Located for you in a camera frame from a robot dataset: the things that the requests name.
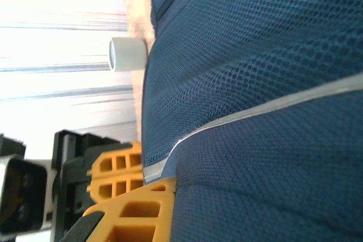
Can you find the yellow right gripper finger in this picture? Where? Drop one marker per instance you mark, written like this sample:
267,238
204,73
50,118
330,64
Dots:
164,213

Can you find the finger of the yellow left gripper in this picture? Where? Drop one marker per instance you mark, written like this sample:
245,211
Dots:
109,154
97,184

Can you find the navy blue backpack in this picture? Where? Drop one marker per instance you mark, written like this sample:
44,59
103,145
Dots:
255,83

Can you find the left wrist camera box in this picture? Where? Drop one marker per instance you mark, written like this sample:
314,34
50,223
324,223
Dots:
22,191

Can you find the striped enclosure side panel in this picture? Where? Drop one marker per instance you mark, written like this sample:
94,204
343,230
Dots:
56,12

